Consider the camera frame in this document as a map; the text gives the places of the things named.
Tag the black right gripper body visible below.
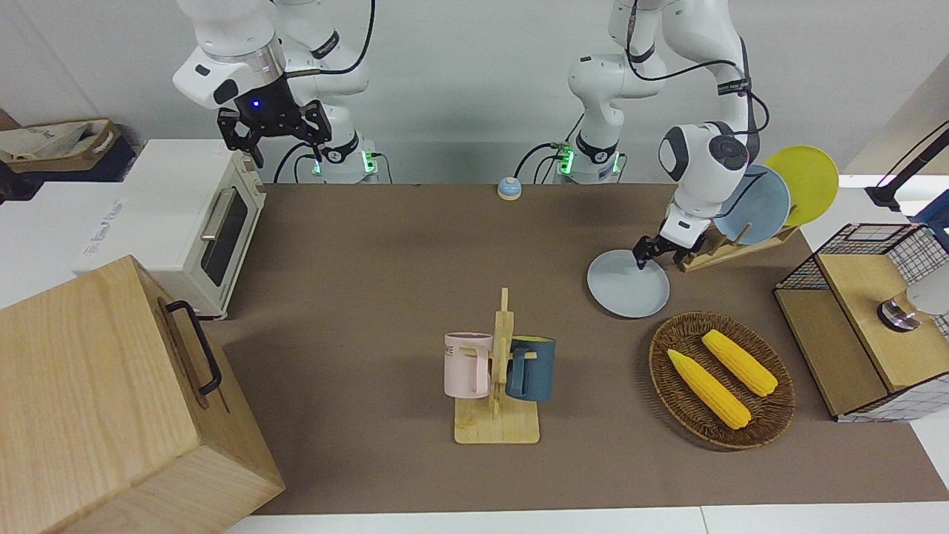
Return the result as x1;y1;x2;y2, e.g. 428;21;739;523
217;74;332;145

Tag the gray round plate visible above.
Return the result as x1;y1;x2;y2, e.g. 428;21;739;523
586;250;671;319

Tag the wooden plate rack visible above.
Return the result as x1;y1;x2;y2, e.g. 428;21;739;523
671;222;801;273

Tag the light blue plate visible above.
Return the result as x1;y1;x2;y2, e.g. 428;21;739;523
713;165;791;245

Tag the yellow plate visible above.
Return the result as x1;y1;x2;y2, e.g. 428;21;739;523
764;145;840;227

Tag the white toaster oven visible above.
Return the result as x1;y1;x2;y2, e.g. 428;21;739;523
74;139;267;321

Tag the short yellow corn cob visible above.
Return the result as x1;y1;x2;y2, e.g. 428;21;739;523
701;329;778;398

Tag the long yellow corn cob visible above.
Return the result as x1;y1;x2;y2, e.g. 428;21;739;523
667;349;752;430

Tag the dark teal mug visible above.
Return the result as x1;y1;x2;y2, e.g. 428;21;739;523
506;337;556;403

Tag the brown wicker basket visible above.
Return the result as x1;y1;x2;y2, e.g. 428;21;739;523
649;311;797;451

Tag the brown paper bag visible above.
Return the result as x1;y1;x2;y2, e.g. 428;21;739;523
0;117;123;175

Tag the pink mug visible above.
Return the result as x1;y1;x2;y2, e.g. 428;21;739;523
444;332;494;398

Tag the wooden mug tree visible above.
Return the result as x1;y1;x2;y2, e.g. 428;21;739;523
454;288;541;445

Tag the wooden drawer cabinet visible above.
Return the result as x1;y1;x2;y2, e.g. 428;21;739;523
0;255;286;534

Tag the black base cable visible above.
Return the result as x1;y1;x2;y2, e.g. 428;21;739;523
273;145;320;184
515;142;572;182

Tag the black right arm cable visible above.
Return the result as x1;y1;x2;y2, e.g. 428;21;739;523
285;0;376;77

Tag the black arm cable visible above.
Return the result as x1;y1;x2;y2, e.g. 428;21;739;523
625;0;770;160
285;0;376;77

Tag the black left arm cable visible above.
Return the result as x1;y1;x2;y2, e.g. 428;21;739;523
625;0;770;160

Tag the wire and wood shelf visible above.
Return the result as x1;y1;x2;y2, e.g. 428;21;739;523
773;222;949;423

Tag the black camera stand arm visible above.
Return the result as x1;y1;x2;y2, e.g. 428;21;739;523
864;121;949;212

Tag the black cabinet handle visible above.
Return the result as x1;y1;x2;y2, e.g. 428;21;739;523
165;300;223;396

